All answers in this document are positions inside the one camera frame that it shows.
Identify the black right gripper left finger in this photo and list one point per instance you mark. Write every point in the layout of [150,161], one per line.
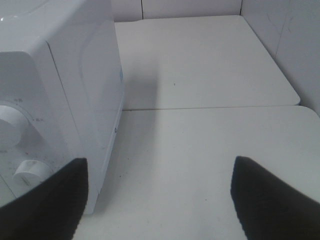
[50,211]

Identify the white microwave oven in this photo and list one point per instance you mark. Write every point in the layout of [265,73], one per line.
[60,67]

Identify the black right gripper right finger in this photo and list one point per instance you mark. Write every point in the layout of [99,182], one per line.
[269,208]

